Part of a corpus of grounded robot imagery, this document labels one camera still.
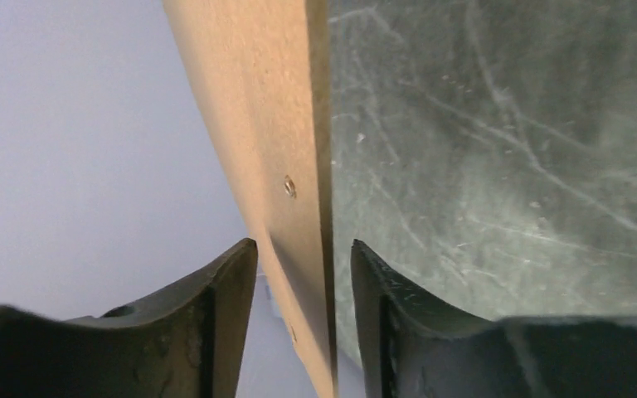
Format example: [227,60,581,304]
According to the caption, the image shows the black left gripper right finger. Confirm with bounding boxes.
[351,240,637,397]

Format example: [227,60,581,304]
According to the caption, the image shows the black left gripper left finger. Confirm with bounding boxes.
[0,239,258,397]

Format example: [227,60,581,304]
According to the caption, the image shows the brown cardboard backing board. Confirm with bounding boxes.
[163,1,338,397]

